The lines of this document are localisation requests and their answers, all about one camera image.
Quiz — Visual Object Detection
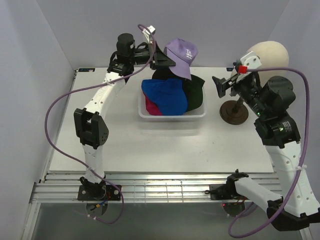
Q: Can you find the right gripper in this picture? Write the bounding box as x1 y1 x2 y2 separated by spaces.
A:
210 71 267 117

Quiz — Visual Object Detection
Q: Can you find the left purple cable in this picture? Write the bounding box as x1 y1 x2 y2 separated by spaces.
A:
44 23 158 225

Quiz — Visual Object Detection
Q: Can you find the aluminium rail frame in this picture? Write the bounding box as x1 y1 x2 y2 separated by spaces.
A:
22 67 282 240

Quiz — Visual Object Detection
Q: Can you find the dark green baseball cap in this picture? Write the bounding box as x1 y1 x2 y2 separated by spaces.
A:
182 74 205 112

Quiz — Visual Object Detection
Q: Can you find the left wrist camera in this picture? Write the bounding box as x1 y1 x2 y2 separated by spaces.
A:
141 25 156 45

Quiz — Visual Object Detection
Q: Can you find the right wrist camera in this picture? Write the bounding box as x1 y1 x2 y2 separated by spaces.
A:
233 51 262 75

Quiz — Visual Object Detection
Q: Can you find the blue baseball cap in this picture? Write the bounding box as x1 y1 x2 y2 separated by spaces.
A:
141 78 188 116

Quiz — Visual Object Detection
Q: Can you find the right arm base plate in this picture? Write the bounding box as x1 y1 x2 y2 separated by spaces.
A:
204 183 247 201

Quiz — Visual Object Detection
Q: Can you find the purple baseball cap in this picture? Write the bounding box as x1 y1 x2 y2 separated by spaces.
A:
164 38 198 80

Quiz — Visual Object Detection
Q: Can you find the magenta baseball cap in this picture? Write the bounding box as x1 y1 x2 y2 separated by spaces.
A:
144 95 163 116

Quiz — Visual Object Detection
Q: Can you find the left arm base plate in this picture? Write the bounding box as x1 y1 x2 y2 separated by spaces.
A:
77 185 122 201

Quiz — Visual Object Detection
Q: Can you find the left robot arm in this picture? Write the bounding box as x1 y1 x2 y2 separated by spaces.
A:
73 33 176 200

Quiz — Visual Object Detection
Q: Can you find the brown round stand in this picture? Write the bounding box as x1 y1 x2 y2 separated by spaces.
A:
219 97 249 125

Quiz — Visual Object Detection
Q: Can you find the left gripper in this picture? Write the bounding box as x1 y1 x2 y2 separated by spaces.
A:
129 40 177 71

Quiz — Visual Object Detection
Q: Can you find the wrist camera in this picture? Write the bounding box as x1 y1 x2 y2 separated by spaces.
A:
141 25 156 45
233 51 262 75

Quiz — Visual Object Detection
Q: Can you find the clear plastic bin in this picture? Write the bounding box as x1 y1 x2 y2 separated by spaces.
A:
138 85 207 122

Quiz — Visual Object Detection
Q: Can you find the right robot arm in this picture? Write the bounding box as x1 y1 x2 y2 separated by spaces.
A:
205 73 320 231

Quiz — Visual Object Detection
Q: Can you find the beige mannequin head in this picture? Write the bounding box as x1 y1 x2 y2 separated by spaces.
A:
246 41 289 87

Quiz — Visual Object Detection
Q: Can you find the black baseball cap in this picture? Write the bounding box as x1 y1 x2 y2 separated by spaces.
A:
152 68 176 81

